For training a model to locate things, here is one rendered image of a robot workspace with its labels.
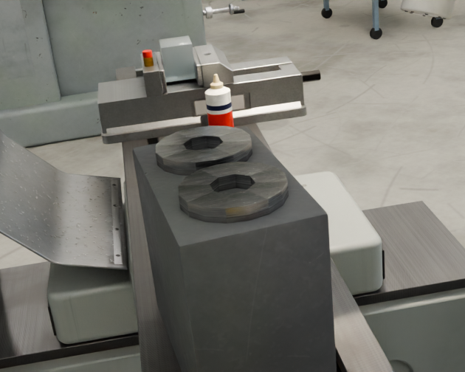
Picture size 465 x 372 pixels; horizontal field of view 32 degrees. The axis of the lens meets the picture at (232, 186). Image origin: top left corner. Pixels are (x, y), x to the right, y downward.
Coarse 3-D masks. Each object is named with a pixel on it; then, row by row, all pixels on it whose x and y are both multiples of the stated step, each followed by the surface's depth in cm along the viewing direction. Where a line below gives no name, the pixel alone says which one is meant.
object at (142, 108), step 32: (160, 64) 133; (256, 64) 142; (288, 64) 141; (128, 96) 133; (160, 96) 132; (192, 96) 133; (256, 96) 134; (288, 96) 135; (128, 128) 133; (160, 128) 133
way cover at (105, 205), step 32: (0, 160) 123; (32, 160) 132; (0, 192) 114; (32, 192) 121; (64, 192) 129; (96, 192) 131; (0, 224) 106; (32, 224) 112; (64, 224) 119; (96, 224) 120; (64, 256) 110; (96, 256) 111
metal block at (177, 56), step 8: (160, 40) 137; (168, 40) 136; (176, 40) 135; (184, 40) 135; (160, 48) 134; (168, 48) 132; (176, 48) 132; (184, 48) 132; (192, 48) 133; (168, 56) 133; (176, 56) 133; (184, 56) 133; (192, 56) 133; (168, 64) 133; (176, 64) 133; (184, 64) 134; (192, 64) 134; (168, 72) 134; (176, 72) 134; (184, 72) 134; (192, 72) 134; (168, 80) 134; (176, 80) 134
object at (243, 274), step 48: (192, 144) 75; (240, 144) 73; (144, 192) 75; (192, 192) 64; (240, 192) 63; (288, 192) 65; (192, 240) 60; (240, 240) 60; (288, 240) 61; (192, 288) 61; (240, 288) 62; (288, 288) 63; (192, 336) 62; (240, 336) 64; (288, 336) 65
